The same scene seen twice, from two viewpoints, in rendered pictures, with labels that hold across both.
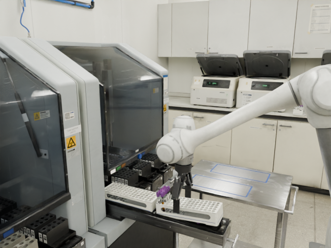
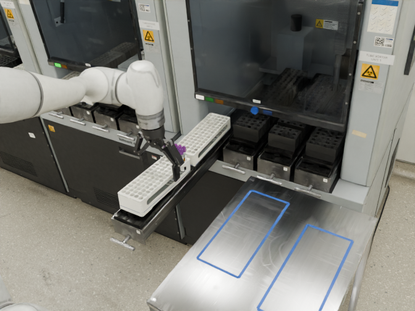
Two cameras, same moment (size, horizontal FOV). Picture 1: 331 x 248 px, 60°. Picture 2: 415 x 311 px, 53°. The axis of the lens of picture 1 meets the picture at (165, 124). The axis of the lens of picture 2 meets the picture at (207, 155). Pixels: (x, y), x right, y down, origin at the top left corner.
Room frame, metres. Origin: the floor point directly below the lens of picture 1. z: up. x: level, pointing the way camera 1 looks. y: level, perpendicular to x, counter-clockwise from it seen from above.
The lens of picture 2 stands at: (1.53, -1.22, 1.80)
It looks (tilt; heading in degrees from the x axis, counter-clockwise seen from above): 37 degrees down; 97
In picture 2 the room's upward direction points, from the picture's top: 5 degrees counter-clockwise
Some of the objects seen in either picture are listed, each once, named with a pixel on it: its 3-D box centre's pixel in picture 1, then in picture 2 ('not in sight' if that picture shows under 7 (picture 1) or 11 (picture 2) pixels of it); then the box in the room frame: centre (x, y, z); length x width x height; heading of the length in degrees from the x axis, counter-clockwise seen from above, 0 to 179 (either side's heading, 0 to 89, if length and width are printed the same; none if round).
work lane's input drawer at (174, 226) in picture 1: (162, 215); (180, 174); (1.26, 0.01, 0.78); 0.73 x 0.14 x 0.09; 64
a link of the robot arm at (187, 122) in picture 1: (182, 134); (141, 86); (1.20, -0.08, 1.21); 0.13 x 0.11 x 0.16; 159
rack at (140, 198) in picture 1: (131, 197); (202, 139); (1.34, 0.17, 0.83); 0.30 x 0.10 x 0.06; 64
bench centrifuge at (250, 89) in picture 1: (265, 78); not in sight; (3.55, -1.22, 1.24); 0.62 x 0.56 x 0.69; 154
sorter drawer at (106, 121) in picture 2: not in sight; (146, 89); (0.99, 0.72, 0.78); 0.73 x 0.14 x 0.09; 64
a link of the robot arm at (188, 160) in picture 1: (183, 156); (150, 116); (1.21, -0.08, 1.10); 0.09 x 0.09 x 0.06
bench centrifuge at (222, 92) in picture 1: (218, 78); not in sight; (3.81, -0.70, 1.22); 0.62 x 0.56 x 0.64; 152
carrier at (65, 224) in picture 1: (56, 232); not in sight; (1.02, 0.44, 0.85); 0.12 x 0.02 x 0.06; 154
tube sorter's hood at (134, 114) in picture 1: (103, 100); (291, 8); (1.69, 0.37, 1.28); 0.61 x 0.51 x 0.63; 154
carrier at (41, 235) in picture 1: (52, 230); not in sight; (1.03, 0.46, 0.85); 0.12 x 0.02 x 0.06; 152
